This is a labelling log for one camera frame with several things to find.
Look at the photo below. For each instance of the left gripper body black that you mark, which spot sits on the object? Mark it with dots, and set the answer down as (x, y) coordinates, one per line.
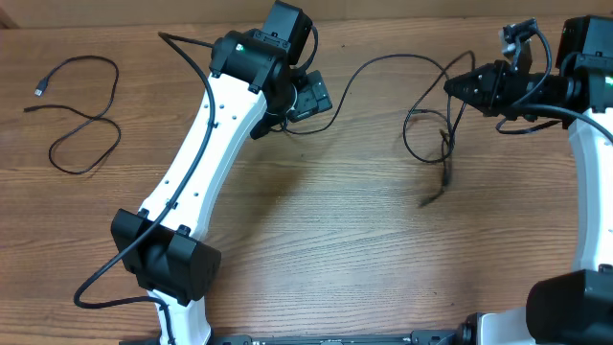
(311, 98)

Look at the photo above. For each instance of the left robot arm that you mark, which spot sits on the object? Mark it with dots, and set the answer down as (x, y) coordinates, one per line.
(255, 83)

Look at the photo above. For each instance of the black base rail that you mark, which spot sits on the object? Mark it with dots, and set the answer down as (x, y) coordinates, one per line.
(421, 337)

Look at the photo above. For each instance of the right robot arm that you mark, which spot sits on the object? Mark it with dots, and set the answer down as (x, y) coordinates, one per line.
(574, 91)

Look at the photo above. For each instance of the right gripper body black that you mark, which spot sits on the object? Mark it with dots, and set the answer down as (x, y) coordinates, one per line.
(500, 90)

